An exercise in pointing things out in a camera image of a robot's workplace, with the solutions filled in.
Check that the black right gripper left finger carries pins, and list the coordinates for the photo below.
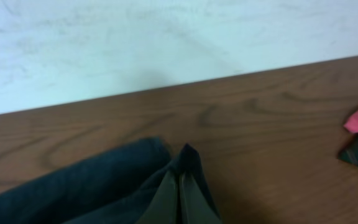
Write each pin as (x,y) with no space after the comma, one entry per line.
(163,207)

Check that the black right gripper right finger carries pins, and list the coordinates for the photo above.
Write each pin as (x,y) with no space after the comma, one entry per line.
(194,207)

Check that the dark blue shorts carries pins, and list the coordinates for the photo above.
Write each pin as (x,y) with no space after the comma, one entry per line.
(116,186)

